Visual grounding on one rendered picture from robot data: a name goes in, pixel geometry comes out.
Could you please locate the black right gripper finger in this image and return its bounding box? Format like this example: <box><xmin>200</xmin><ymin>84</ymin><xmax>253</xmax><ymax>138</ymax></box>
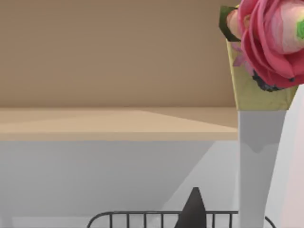
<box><xmin>174</xmin><ymin>187</ymin><xmax>208</xmax><ymax>228</ymax></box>

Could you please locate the pink flower bouquet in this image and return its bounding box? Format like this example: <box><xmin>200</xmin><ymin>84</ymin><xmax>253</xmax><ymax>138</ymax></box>
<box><xmin>218</xmin><ymin>0</ymin><xmax>304</xmax><ymax>228</ymax></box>

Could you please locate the wooden shelf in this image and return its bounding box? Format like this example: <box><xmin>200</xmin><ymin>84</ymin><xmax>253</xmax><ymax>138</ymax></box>
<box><xmin>0</xmin><ymin>0</ymin><xmax>241</xmax><ymax>142</ymax></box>

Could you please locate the black wire rack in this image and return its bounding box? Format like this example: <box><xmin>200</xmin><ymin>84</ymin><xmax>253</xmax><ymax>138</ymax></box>
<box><xmin>86</xmin><ymin>210</ymin><xmax>277</xmax><ymax>228</ymax></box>

